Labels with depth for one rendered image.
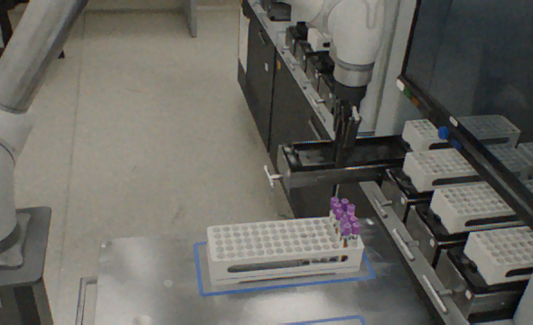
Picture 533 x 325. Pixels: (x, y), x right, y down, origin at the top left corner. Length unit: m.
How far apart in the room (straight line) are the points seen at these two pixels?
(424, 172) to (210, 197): 1.43
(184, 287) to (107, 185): 1.70
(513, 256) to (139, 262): 0.74
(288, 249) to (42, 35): 0.69
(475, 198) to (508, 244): 0.15
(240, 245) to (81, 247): 1.42
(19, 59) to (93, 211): 1.36
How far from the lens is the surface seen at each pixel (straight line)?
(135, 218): 2.53
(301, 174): 1.42
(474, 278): 1.21
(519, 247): 1.25
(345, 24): 1.26
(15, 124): 1.40
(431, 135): 1.55
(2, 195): 1.30
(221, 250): 1.08
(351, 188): 1.70
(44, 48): 1.32
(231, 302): 1.06
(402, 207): 1.41
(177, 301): 1.06
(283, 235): 1.10
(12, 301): 1.43
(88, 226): 2.53
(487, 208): 1.33
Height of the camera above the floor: 1.61
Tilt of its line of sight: 34 degrees down
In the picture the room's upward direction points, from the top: 4 degrees clockwise
